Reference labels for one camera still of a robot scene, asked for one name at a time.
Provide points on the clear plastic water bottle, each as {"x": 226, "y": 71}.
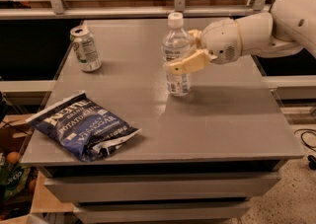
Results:
{"x": 176, "y": 43}

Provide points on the white rounded gripper body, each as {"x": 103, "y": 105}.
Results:
{"x": 219, "y": 40}

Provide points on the blue potato chip bag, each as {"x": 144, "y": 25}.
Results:
{"x": 83, "y": 128}

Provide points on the grey drawer cabinet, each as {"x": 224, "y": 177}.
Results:
{"x": 161, "y": 198}

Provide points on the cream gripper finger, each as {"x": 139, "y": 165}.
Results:
{"x": 189, "y": 64}
{"x": 195, "y": 38}

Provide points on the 7up soda can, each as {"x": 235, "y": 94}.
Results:
{"x": 85, "y": 49}

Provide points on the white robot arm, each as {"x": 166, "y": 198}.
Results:
{"x": 288, "y": 27}

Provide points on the cardboard box with groceries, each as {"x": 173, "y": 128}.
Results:
{"x": 17, "y": 181}

